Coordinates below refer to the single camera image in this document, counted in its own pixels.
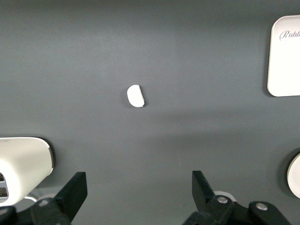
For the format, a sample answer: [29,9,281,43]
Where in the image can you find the white half-round bun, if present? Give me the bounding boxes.
[127,84,146,108]

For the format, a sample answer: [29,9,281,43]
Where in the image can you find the cream round plate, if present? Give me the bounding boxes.
[286,153,300,200]

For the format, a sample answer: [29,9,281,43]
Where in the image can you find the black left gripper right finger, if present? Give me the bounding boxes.
[181,170,235,225]

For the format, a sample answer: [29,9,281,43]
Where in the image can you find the cream rectangular rabbit tray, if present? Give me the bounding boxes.
[267,15,300,98]

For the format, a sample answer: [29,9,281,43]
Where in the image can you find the white toaster power cable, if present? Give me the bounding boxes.
[23,194,39,203]

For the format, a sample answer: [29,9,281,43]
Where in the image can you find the cream white toaster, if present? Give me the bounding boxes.
[0,137,56,208]

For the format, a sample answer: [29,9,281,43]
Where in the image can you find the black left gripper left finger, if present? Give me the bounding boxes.
[30,172,88,225]

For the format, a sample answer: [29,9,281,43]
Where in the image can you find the dark grey table cover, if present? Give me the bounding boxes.
[0,0,300,225]

